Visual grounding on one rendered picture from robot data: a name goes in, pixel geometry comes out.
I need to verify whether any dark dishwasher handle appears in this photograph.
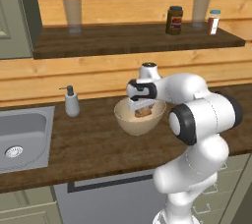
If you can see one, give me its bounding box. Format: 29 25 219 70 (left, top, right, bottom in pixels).
67 173 156 194

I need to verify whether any grey-green wall cabinet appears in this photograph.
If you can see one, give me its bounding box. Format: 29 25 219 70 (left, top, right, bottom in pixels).
14 0 44 60

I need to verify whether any grey dishwasher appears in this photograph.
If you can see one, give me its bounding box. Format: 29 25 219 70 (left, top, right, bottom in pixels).
53 168 169 224

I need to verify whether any beige base cabinet door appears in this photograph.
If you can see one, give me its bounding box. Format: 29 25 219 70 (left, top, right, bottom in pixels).
0 185 63 224

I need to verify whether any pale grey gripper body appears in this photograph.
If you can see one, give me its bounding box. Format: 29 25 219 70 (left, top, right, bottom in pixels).
127 97 156 112

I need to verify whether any grey soap dispenser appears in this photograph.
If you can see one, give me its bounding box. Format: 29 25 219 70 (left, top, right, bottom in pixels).
58 84 81 118

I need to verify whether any dark jar with red label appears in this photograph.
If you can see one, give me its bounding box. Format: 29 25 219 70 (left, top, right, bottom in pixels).
164 5 184 36

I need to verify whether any shallow beige drawer front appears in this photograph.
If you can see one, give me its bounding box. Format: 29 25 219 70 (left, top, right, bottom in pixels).
219 153 252 174

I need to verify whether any small bottle with blue cap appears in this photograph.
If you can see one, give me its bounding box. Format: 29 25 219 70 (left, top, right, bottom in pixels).
207 9 221 35

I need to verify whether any grey-green wall cabinet door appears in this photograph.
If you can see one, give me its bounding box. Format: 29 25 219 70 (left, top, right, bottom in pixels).
0 0 33 61

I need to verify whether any steel sink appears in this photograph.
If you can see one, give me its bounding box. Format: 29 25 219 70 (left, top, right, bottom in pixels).
0 105 56 175

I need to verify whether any dark wooden shelf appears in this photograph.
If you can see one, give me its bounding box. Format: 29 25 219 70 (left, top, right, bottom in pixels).
32 22 247 60

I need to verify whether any beige bowl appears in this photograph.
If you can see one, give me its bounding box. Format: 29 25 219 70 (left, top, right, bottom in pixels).
113 97 167 137

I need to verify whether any brown bread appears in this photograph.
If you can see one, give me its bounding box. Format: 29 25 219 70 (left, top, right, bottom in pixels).
134 105 154 119

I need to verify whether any clear drinking glass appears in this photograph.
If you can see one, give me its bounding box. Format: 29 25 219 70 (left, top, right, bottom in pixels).
191 0 212 29
62 0 83 36

